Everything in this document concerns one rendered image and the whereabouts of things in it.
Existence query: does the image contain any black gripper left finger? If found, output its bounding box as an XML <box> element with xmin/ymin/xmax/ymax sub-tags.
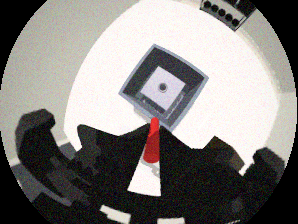
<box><xmin>77</xmin><ymin>123</ymin><xmax>150</xmax><ymax>190</ymax></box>

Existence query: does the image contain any red peg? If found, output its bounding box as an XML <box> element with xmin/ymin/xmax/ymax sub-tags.
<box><xmin>144</xmin><ymin>119</ymin><xmax>160</xmax><ymax>164</ymax></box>

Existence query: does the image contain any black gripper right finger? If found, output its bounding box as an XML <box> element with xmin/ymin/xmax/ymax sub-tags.
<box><xmin>158</xmin><ymin>125</ymin><xmax>234</xmax><ymax>197</ymax></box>

